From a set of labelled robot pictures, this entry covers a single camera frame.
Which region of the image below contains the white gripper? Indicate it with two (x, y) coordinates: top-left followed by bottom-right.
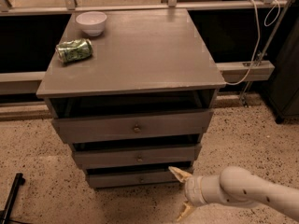
(168, 166), (206, 222)

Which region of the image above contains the grey bottom drawer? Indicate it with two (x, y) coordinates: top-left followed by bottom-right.
(86, 169), (178, 189)

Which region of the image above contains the grey drawer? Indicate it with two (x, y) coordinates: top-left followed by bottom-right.
(86, 169), (178, 189)
(73, 143), (201, 169)
(52, 109), (213, 144)

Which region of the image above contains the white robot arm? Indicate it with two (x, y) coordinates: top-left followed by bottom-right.
(168, 166), (299, 221)

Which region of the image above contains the grey middle drawer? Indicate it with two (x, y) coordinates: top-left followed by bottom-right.
(73, 143), (201, 169)

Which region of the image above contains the grey top drawer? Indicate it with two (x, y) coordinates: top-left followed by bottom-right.
(52, 109), (213, 144)

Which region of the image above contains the grey wooden drawer cabinet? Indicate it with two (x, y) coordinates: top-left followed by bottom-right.
(36, 9), (225, 177)

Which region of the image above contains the metal diagonal rod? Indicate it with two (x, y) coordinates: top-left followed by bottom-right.
(239, 0), (294, 107)

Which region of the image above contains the dark cabinet at right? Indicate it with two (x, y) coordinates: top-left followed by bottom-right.
(263, 20), (299, 124)

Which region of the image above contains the black stand leg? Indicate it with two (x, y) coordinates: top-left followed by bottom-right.
(0, 173), (25, 224)

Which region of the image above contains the crushed green soda can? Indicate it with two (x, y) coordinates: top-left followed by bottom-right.
(55, 38), (93, 63)

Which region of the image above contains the white ceramic bowl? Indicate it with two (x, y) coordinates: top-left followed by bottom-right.
(76, 11), (107, 36)

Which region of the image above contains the grey metal railing frame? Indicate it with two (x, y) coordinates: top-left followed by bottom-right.
(0, 0), (299, 95)

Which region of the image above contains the white cable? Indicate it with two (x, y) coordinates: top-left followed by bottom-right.
(225, 0), (282, 87)

